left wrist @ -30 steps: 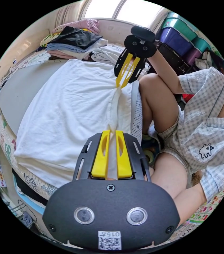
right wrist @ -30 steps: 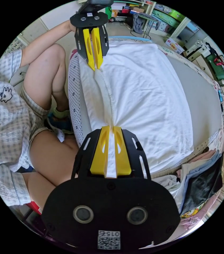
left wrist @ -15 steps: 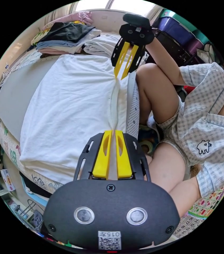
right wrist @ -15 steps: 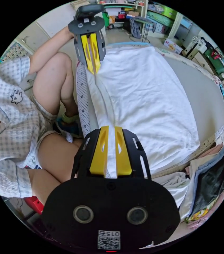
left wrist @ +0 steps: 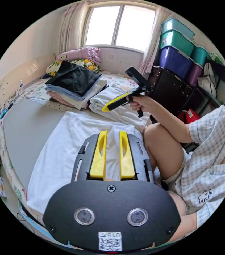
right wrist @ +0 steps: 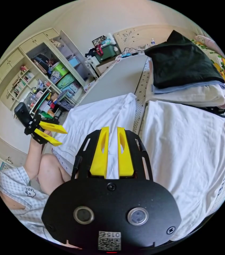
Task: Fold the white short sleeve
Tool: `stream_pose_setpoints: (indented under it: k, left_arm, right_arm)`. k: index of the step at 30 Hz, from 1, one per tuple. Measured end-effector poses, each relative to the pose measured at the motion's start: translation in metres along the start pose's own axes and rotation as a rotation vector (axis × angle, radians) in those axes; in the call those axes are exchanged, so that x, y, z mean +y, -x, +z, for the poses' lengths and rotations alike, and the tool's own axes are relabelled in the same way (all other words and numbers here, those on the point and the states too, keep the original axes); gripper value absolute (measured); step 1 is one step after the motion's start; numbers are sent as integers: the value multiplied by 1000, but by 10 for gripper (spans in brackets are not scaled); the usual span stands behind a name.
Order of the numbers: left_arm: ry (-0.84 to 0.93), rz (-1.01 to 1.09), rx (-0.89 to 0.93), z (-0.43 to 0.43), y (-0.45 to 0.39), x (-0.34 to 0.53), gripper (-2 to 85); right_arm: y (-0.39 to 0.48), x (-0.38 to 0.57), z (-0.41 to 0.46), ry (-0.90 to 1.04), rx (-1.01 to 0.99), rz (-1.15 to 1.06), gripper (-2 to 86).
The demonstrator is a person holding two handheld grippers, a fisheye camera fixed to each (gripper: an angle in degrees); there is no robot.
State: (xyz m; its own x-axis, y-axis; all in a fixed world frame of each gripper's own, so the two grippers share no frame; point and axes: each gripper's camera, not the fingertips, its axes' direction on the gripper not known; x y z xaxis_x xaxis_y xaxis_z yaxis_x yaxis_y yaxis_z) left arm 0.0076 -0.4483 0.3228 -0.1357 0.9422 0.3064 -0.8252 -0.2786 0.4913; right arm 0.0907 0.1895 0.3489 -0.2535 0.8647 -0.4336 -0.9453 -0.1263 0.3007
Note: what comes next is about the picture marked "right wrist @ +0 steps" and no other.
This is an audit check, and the person's left hand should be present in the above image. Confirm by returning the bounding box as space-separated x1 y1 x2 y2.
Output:
29 129 53 154

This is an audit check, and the grey flat board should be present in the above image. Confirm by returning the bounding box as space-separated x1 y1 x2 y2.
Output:
77 54 149 107

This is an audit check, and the pile of clothes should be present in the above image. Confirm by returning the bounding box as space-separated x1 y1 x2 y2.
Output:
144 30 225 118

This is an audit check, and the white short sleeve shirt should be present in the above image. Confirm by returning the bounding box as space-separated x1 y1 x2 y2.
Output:
52 92 225 241

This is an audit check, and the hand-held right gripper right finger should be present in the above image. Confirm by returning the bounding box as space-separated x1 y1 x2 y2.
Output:
116 126 134 179

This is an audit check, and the white bedside cabinet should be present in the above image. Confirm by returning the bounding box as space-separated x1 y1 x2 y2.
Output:
84 35 123 78

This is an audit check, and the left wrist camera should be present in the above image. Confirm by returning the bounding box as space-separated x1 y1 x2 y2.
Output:
14 102 35 128

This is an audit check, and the bed with printed quilt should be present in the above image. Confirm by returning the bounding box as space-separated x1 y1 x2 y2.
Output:
76 25 225 222

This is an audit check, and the person's body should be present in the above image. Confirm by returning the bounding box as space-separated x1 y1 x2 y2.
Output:
0 153 79 247

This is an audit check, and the cream cupboard with shelves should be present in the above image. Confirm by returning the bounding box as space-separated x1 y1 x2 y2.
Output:
0 28 89 174

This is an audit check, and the person's left forearm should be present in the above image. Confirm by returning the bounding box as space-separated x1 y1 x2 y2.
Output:
23 146 45 181

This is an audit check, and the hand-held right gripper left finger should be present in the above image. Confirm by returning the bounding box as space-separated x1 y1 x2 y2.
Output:
89 126 110 179

